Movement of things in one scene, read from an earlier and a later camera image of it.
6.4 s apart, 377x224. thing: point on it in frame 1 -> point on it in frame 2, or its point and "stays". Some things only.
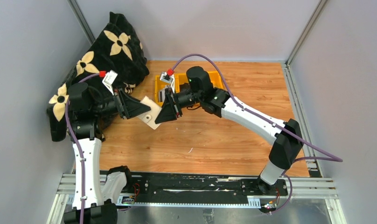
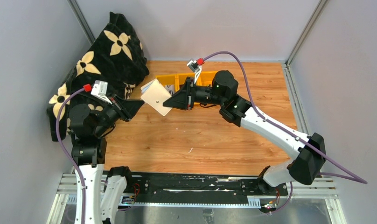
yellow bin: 159,84 -> 169,80
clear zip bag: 150,118 -> 155,94
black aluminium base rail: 202,190 stays
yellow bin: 180,79 stays
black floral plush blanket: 118,57 stays
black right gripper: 176,102 -> 190,94
